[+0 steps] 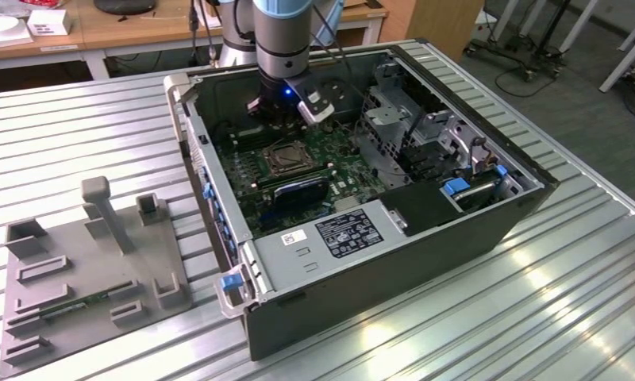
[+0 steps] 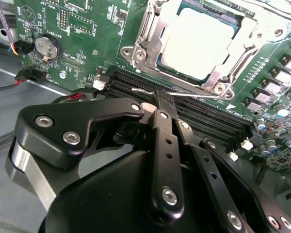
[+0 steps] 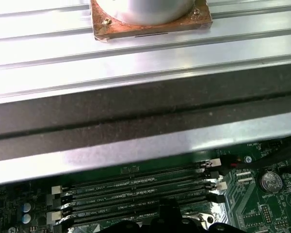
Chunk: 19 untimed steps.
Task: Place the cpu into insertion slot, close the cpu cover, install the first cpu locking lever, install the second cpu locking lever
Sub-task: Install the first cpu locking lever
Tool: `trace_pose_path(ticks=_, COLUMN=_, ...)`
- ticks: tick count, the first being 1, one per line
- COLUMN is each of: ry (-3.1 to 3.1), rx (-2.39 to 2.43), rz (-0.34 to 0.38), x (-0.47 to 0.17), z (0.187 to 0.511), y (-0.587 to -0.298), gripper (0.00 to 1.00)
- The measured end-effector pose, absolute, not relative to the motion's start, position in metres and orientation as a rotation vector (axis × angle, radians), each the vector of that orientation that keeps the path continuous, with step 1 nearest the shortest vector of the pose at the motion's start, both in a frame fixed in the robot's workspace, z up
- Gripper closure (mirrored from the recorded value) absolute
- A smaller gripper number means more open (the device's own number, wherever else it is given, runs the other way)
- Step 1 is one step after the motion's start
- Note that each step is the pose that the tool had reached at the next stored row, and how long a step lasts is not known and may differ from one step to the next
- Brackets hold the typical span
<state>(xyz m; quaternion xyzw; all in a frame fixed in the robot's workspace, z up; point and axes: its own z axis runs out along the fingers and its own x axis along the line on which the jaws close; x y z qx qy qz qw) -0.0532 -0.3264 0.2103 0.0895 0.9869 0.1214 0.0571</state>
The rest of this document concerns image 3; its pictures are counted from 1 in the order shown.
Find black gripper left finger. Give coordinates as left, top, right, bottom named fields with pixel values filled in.
left=100, top=199, right=170, bottom=233

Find silver coin battery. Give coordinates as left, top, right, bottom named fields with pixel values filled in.
left=259, top=169, right=284, bottom=194

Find dark grey PC case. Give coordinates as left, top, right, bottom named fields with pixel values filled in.
left=0, top=62, right=291, bottom=189

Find black flat cable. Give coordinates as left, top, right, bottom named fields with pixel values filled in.
left=219, top=139, right=291, bottom=172

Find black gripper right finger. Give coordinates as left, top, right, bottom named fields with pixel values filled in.
left=169, top=199, right=238, bottom=233

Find brown square base plate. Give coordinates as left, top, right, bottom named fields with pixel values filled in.
left=90, top=0, right=213, bottom=42

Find green motherboard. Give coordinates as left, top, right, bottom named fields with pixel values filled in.
left=0, top=137, right=291, bottom=233

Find CPU socket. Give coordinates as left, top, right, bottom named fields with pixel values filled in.
left=181, top=211, right=216, bottom=229

